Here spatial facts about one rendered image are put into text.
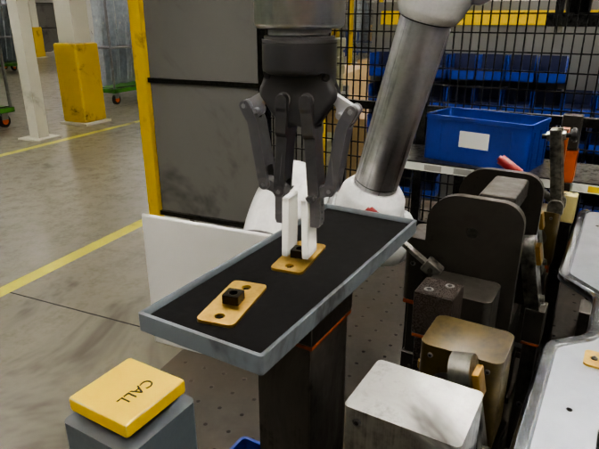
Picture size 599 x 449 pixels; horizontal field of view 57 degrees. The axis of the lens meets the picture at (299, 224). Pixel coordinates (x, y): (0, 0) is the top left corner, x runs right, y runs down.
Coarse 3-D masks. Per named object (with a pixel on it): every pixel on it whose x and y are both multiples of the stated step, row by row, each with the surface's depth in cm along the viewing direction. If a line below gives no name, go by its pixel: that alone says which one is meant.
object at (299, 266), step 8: (296, 248) 63; (320, 248) 65; (288, 256) 63; (296, 256) 62; (312, 256) 63; (280, 264) 61; (288, 264) 61; (296, 264) 61; (304, 264) 61; (288, 272) 59; (296, 272) 59; (304, 272) 59
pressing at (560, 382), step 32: (576, 224) 117; (576, 256) 103; (576, 288) 92; (544, 352) 72; (576, 352) 73; (544, 384) 66; (576, 384) 67; (544, 416) 61; (576, 416) 61; (512, 448) 56; (544, 448) 57; (576, 448) 57
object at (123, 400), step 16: (128, 368) 43; (144, 368) 43; (96, 384) 41; (112, 384) 41; (128, 384) 41; (144, 384) 41; (160, 384) 41; (176, 384) 41; (80, 400) 39; (96, 400) 39; (112, 400) 39; (128, 400) 39; (144, 400) 39; (160, 400) 40; (96, 416) 38; (112, 416) 38; (128, 416) 38; (144, 416) 38; (128, 432) 37
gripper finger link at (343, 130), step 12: (348, 108) 54; (360, 108) 55; (348, 120) 54; (336, 132) 55; (348, 132) 55; (336, 144) 55; (348, 144) 57; (336, 156) 56; (336, 168) 56; (336, 180) 57; (324, 192) 58
